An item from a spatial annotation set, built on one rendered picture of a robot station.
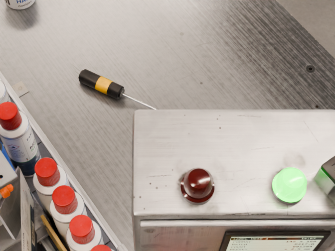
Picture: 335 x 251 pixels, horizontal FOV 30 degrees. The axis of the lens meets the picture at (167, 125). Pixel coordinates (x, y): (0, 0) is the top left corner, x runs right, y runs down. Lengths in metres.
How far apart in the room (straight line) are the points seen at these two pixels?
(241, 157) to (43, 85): 0.84
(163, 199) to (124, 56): 0.86
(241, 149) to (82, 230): 0.43
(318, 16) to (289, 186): 2.06
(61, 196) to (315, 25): 1.73
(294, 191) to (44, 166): 0.52
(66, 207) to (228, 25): 0.63
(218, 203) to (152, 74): 0.83
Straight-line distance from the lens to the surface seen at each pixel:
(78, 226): 0.89
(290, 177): 0.47
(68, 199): 0.90
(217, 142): 0.50
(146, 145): 0.50
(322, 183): 0.49
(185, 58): 1.31
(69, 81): 1.29
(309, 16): 2.50
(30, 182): 1.15
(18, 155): 1.06
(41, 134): 1.19
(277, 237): 0.50
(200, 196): 0.47
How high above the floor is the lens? 1.92
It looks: 62 degrees down
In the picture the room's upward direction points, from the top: 3 degrees clockwise
